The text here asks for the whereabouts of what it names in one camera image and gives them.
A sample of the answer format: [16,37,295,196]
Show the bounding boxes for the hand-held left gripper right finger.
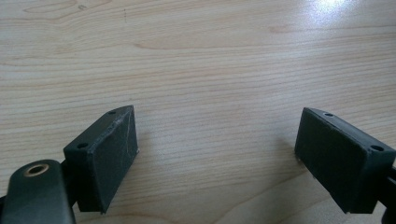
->
[294,106,396,215]

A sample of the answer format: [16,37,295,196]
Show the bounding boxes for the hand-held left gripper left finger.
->
[63,105,140,216]

